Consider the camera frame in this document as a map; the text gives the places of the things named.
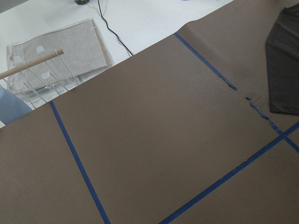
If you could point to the light blue cup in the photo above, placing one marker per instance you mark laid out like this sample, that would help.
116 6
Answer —
11 107

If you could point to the clear bag with cardboard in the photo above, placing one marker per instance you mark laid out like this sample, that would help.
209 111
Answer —
74 52

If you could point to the wooden stick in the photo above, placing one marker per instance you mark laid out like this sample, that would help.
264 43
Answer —
31 63

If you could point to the brown t-shirt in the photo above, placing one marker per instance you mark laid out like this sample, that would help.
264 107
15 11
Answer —
282 57

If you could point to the brown paper table cover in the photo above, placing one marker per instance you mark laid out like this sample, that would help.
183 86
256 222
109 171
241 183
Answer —
180 133

